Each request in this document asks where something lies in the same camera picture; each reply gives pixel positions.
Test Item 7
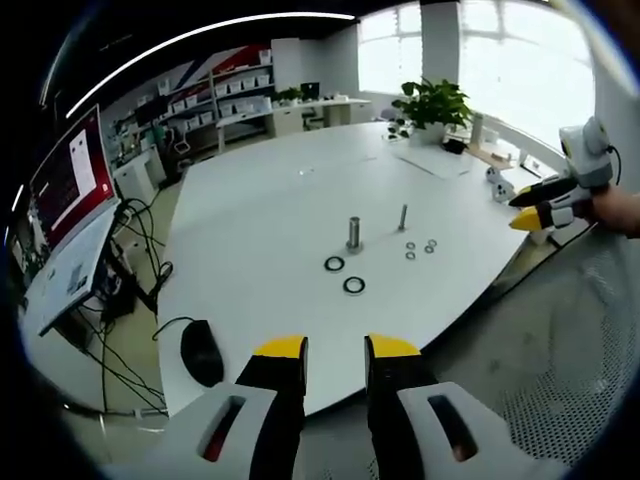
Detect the white game controller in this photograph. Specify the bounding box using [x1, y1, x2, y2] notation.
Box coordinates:
[485, 167, 517, 203]

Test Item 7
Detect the white plant pot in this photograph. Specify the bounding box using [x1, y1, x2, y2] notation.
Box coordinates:
[409, 122, 449, 147]

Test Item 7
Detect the white counter desk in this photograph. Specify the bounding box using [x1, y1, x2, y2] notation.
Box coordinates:
[272, 97, 372, 137]

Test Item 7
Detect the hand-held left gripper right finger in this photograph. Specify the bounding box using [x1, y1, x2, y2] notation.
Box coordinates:
[363, 333, 571, 480]

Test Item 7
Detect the black mouse cable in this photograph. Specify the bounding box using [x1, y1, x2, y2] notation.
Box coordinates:
[151, 315, 201, 342]

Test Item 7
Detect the computer monitor with red screen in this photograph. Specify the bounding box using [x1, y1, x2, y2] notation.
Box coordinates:
[27, 103, 121, 247]

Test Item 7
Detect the grey mesh chair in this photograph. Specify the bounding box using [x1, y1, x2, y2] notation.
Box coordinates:
[424, 224, 640, 476]

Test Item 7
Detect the shelf unit with white bins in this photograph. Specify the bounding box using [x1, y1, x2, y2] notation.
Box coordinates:
[158, 48, 277, 151]

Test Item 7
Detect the green potted plant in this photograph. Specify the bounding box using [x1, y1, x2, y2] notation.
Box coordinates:
[391, 76, 474, 134]

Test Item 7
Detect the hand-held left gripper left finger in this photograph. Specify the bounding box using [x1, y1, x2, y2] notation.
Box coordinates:
[148, 335, 309, 480]

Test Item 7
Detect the black computer mouse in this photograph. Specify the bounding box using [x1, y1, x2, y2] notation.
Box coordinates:
[180, 319, 225, 388]

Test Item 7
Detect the ceiling light strip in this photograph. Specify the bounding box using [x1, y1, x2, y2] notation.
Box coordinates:
[64, 12, 357, 119]

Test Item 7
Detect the person's right hand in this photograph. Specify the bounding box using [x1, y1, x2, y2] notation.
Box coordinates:
[582, 187, 640, 240]

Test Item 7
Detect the white side desk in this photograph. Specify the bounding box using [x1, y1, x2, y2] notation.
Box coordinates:
[22, 199, 124, 337]

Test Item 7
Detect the bundle of black cables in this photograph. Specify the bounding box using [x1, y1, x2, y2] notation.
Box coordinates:
[82, 197, 176, 416]

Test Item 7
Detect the thick metal threaded stud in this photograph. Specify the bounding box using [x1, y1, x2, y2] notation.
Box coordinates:
[345, 215, 365, 254]

